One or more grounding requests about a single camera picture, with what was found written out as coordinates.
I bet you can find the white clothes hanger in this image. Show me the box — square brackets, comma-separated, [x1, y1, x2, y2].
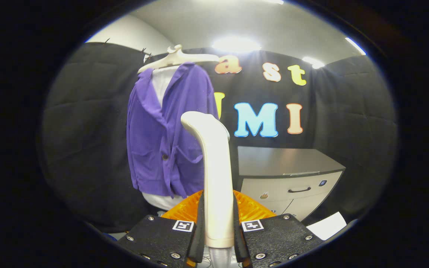
[137, 45, 219, 74]

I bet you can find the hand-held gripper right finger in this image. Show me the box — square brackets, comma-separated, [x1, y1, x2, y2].
[233, 190, 325, 268]

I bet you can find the round ceiling light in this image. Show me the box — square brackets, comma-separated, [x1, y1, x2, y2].
[212, 36, 261, 53]

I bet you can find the small ceiling light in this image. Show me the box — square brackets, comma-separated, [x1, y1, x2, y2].
[303, 56, 325, 69]

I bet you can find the white paper sheet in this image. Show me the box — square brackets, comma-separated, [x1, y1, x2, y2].
[306, 211, 347, 240]

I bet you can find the grey garment steamer hose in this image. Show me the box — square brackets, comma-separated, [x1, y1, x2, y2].
[208, 246, 233, 268]

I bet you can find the white garment steamer head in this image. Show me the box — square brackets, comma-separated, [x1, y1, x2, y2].
[181, 111, 235, 249]

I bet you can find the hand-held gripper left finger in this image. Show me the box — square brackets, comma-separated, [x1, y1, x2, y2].
[117, 190, 204, 268]

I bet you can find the purple jacket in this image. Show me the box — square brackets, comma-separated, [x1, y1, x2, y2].
[126, 63, 220, 198]

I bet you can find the white garment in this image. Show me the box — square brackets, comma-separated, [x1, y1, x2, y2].
[142, 65, 189, 211]

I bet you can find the grey cabinet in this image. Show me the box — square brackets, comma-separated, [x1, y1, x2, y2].
[236, 146, 346, 222]

